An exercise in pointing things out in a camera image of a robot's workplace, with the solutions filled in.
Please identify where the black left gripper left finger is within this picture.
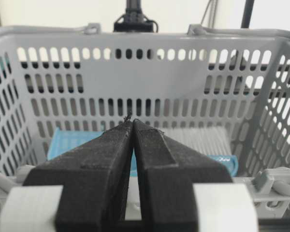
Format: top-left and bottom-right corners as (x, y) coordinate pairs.
(0, 117), (135, 232)

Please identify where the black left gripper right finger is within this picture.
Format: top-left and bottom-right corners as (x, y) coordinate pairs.
(132, 118), (259, 232)

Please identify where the grey plastic shopping basket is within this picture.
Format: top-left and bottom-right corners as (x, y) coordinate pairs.
(0, 23), (290, 222)

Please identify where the black camera stand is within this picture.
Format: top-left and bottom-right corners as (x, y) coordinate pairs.
(113, 0), (159, 33)

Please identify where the grey cable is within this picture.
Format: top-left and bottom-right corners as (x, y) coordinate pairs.
(201, 0), (218, 28)

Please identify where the black cable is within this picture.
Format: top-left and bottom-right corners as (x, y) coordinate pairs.
(240, 0), (256, 29)

